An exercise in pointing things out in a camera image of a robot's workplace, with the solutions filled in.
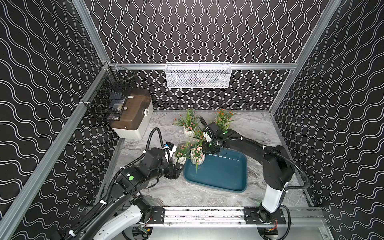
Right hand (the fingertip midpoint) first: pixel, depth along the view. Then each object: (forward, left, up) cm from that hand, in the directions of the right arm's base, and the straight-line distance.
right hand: (202, 150), depth 89 cm
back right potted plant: (+19, -13, +8) cm, 25 cm away
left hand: (-15, +12, +13) cm, 23 cm away
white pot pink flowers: (-7, +3, +6) cm, 9 cm away
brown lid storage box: (+19, +42, +11) cm, 47 cm away
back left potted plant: (+18, +9, +5) cm, 21 cm away
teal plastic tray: (-9, -14, -8) cm, 19 cm away
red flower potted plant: (+8, +3, +5) cm, 10 cm away
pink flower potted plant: (-5, +11, +5) cm, 14 cm away
